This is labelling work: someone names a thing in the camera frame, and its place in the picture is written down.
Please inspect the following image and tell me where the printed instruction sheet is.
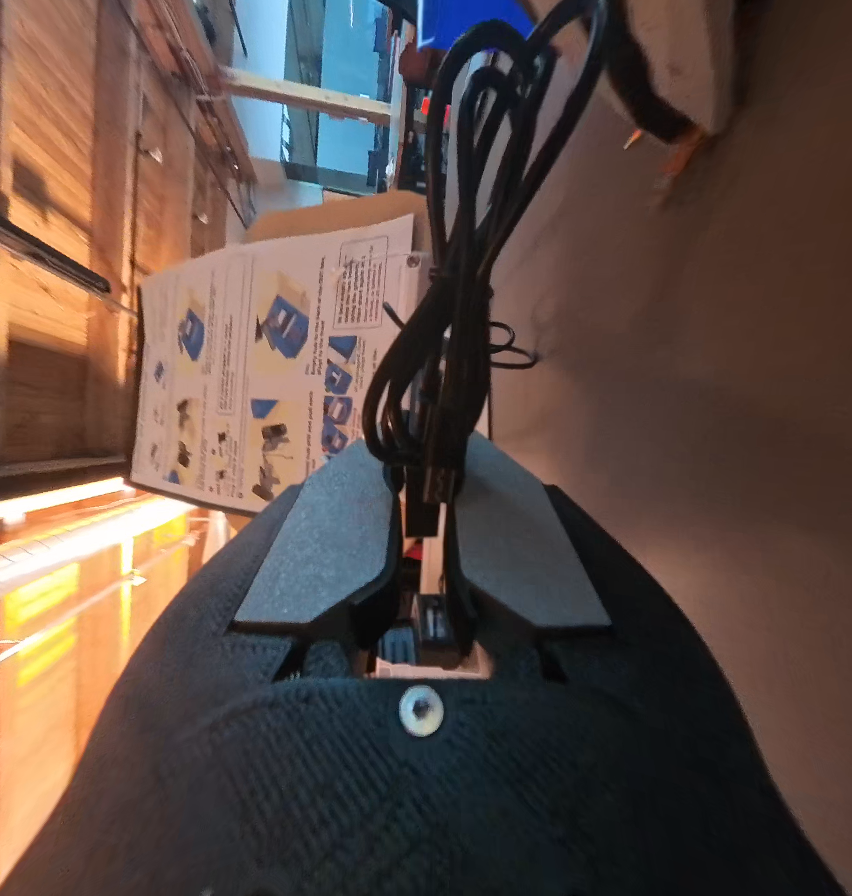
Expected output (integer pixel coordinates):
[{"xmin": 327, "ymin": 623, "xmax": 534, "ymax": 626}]
[{"xmin": 128, "ymin": 213, "xmax": 416, "ymax": 515}]

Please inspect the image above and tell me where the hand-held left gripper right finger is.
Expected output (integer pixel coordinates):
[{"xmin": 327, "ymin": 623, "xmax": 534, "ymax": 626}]
[{"xmin": 443, "ymin": 431, "xmax": 616, "ymax": 660}]

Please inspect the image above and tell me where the black usb cable bundle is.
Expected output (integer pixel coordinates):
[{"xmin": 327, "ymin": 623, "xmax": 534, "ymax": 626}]
[{"xmin": 362, "ymin": 0, "xmax": 612, "ymax": 541}]

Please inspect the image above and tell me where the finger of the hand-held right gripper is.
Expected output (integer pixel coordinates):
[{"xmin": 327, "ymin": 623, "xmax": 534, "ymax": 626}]
[{"xmin": 603, "ymin": 0, "xmax": 740, "ymax": 146}]

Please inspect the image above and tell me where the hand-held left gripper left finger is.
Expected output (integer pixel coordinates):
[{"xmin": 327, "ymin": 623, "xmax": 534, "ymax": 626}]
[{"xmin": 232, "ymin": 440, "xmax": 406, "ymax": 676}]

